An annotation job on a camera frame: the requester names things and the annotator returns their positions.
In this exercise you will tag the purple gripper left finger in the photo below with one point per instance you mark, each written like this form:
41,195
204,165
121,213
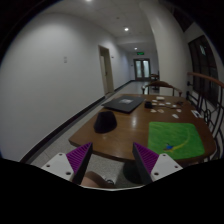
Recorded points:
71,166

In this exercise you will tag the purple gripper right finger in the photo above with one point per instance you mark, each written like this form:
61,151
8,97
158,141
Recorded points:
153,166

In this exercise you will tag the green mouse pad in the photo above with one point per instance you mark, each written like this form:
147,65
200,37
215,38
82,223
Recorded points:
178,140

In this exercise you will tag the black computer mouse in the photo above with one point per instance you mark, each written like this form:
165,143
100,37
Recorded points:
105,122

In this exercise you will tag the wooden table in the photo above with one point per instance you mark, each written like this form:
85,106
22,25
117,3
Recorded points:
134,128

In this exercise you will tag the small black box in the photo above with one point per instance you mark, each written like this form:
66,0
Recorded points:
148,105

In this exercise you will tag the black closed laptop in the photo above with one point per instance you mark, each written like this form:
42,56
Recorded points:
125,104

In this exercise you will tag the wooden chair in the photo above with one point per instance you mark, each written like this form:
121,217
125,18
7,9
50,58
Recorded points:
159,85

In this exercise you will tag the glass double door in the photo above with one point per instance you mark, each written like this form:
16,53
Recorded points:
142,69

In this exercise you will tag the wooden stair handrail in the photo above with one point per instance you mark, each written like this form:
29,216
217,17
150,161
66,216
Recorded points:
208,78

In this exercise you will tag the green exit sign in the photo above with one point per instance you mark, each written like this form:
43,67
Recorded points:
140,53

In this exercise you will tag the side doorway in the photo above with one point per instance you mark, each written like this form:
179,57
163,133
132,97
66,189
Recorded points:
106,69

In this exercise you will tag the black metal window frame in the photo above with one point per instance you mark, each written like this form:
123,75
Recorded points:
203,62

